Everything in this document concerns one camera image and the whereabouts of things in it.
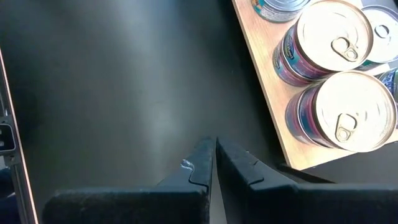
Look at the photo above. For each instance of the wooden shelf with black frame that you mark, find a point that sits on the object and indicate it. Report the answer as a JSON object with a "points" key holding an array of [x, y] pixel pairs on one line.
{"points": [[270, 93]]}

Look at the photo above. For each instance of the gold-lid seafood can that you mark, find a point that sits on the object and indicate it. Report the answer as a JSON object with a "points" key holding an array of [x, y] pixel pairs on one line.
{"points": [[280, 71]]}

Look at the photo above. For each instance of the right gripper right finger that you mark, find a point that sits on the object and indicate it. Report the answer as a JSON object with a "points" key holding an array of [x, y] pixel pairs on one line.
{"points": [[280, 205]]}

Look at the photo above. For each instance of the gold-lid blue can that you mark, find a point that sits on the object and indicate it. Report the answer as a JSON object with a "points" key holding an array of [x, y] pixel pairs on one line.
{"points": [[332, 37], [292, 124], [351, 112]]}

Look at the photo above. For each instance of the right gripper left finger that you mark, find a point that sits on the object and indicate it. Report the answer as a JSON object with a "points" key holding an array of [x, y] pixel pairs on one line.
{"points": [[140, 205]]}

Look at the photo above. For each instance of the silver-lid seafood can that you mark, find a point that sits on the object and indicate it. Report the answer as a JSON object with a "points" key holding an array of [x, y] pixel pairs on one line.
{"points": [[280, 9]]}

